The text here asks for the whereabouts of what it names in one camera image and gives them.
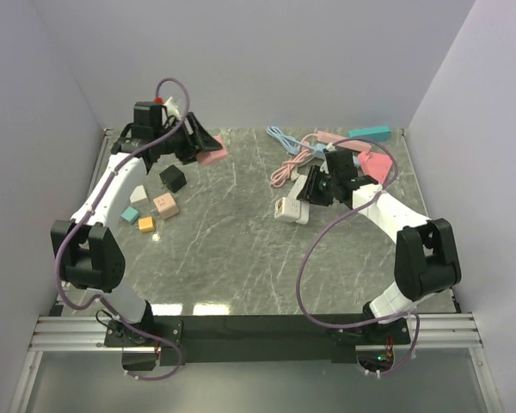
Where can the yellow charger plug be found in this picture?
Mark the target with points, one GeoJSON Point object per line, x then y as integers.
{"type": "Point", "coordinates": [146, 224]}

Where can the teal power strip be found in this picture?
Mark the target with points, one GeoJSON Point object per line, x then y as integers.
{"type": "Point", "coordinates": [375, 133]}

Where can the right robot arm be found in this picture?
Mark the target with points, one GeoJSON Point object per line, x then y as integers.
{"type": "Point", "coordinates": [426, 261]}

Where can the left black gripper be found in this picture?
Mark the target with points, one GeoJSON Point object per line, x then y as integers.
{"type": "Point", "coordinates": [203, 140]}

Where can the pink cube socket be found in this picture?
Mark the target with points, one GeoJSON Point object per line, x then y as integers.
{"type": "Point", "coordinates": [211, 157]}

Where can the light blue power strip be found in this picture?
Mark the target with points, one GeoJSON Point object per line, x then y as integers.
{"type": "Point", "coordinates": [294, 146]}

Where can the white cartoon charger plug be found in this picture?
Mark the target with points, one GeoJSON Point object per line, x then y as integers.
{"type": "Point", "coordinates": [287, 209]}

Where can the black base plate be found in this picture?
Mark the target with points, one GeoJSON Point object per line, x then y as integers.
{"type": "Point", "coordinates": [236, 338]}

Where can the teal charger plug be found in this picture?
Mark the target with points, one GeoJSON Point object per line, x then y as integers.
{"type": "Point", "coordinates": [130, 215]}

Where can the white triangular power strip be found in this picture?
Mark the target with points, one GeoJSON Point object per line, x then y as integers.
{"type": "Point", "coordinates": [294, 193]}

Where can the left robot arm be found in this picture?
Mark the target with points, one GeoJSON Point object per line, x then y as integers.
{"type": "Point", "coordinates": [89, 263]}

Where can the black cube plug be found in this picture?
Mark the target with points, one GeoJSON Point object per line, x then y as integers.
{"type": "Point", "coordinates": [173, 178]}

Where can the peach cartoon charger plug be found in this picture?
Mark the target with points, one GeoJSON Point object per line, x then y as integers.
{"type": "Point", "coordinates": [166, 206]}

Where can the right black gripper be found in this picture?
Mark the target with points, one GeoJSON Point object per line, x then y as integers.
{"type": "Point", "coordinates": [310, 191]}

